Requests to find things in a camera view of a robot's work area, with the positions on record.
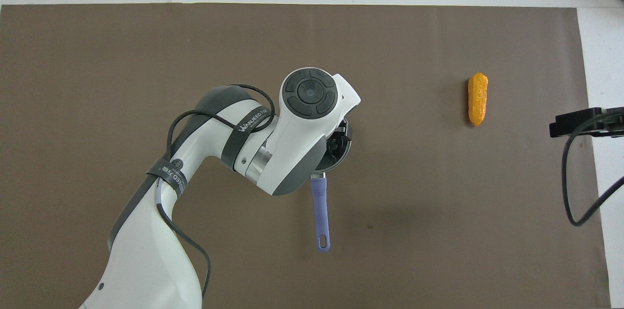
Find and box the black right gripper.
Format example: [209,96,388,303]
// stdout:
[549,107,624,138]

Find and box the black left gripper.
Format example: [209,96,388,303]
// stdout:
[325,119,352,167]

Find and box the yellow toy corn cob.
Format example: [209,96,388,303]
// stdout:
[468,73,489,127]

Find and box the dark blue saucepan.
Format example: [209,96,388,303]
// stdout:
[311,121,352,252]

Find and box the brown table mat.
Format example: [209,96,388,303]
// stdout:
[0,3,612,309]

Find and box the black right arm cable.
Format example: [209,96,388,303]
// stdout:
[562,112,624,227]

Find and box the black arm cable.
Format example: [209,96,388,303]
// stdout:
[562,112,624,227]
[155,84,276,300]

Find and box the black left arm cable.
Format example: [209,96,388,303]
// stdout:
[155,84,276,300]

